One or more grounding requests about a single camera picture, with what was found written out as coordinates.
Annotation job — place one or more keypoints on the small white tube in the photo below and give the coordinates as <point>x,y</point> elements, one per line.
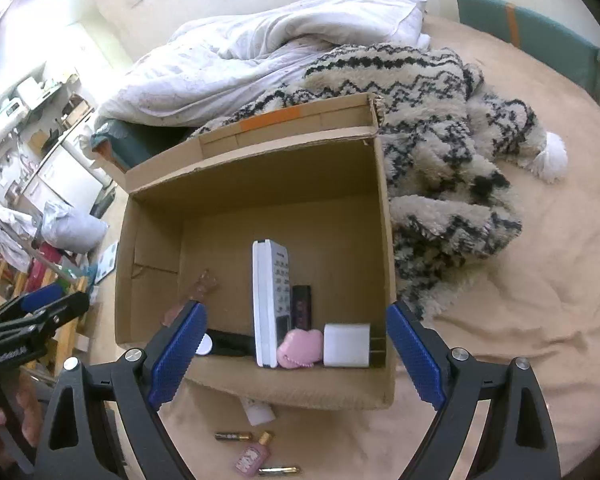
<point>257,411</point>

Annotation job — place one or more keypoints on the pink plastic hair clip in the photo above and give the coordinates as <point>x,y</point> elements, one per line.
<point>300,350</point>

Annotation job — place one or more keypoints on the small black device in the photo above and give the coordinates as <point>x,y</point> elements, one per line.
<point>301,305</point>

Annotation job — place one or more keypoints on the white charger cube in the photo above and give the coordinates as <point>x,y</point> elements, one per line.
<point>347,347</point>

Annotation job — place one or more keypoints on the grey plastic bag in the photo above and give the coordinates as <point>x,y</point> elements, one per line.
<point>72,230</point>

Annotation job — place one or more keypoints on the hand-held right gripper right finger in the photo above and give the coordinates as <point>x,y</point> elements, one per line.
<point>415,355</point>

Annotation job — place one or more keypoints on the teal headboard cushion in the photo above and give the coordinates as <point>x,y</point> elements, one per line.
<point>530,35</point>

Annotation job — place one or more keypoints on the gold and black battery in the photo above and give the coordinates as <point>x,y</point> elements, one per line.
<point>279,470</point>
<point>234,436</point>

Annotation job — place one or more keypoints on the black and cream patterned blanket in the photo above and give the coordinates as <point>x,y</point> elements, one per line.
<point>430,110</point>

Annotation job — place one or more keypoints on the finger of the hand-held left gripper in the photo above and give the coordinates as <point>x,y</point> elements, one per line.
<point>40,297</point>
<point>55,317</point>

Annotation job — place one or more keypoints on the white kitchen cabinet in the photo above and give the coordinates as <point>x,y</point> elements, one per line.
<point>65,175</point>

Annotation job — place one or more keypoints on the teal bed frame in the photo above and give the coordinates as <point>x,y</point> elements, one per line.
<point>135,147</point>

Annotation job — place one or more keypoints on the brown cardboard box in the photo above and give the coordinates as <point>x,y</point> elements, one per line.
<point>280,210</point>

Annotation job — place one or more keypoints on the white duvet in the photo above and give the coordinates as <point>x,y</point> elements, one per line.
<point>230,60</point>

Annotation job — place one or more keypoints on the white remote control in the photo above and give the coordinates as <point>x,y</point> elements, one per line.
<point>267,310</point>

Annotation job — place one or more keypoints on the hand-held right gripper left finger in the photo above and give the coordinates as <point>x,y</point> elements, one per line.
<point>180,355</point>

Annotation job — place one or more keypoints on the pink nail polish bottle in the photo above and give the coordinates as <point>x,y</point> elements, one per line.
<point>252,457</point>

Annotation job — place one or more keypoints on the person's left hand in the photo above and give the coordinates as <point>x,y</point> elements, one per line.
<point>30,410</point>

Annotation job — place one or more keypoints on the black tube white cap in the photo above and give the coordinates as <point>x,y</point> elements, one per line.
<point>230,342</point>

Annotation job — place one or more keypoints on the white bathroom scale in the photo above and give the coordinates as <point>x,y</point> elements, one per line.
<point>107,260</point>

